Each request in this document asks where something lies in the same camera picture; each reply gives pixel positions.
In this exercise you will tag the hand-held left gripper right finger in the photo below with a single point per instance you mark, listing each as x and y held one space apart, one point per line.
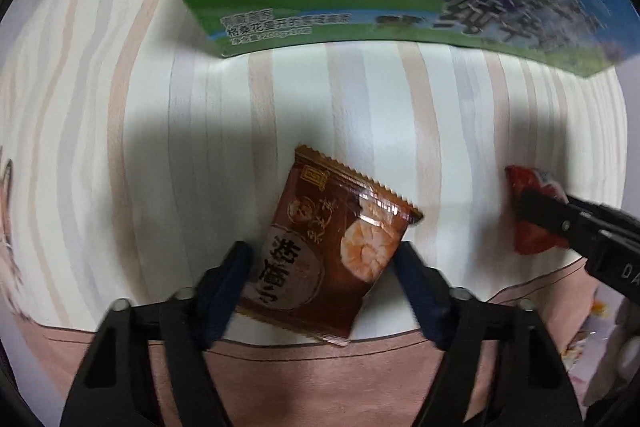
420 287

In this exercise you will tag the striped cat print blanket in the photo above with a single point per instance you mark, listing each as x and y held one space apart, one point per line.
200 107

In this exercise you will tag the red snack packet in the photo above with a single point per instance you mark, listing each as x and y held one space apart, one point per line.
520 179

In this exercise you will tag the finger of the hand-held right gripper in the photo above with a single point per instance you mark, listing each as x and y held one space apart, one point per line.
545 217

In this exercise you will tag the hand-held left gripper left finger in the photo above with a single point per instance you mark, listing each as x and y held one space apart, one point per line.
230 277

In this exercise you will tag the brown snack packet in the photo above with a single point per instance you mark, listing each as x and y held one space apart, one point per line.
310 257

